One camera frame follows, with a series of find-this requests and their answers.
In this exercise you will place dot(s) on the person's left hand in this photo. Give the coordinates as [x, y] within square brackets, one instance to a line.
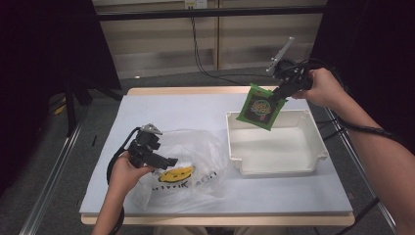
[125, 178]

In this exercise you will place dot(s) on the dark curtain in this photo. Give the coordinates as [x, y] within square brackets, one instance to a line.
[39, 65]
[381, 49]

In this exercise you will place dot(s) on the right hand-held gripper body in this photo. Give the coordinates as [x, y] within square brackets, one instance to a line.
[293, 75]

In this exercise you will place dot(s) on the person's right hand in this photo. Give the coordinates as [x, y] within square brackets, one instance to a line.
[324, 88]

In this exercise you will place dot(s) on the yellow tape piece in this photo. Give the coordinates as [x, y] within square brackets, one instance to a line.
[59, 110]

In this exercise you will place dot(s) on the black horizontal bar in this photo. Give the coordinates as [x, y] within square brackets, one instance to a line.
[195, 13]

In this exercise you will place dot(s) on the white wall socket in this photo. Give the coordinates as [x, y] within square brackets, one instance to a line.
[195, 4]

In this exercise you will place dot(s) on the white plastic tray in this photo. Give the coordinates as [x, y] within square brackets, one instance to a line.
[277, 150]

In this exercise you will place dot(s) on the black metal stand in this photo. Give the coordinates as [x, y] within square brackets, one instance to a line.
[70, 111]

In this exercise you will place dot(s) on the aluminium floor rail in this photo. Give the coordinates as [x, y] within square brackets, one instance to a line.
[52, 182]
[365, 173]

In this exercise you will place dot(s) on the wooden table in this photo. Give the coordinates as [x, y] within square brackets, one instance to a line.
[195, 90]

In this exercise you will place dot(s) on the pale blue table mat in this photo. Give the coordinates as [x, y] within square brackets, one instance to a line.
[261, 196]

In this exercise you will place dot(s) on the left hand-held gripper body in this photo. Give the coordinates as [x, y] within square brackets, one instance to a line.
[143, 150]

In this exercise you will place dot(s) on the clear plastic bag yellow print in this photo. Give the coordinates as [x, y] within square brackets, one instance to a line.
[202, 147]

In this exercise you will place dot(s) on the green snack packet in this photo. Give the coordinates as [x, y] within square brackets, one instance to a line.
[257, 109]

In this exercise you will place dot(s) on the small black floor object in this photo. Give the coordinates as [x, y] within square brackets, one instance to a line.
[94, 140]

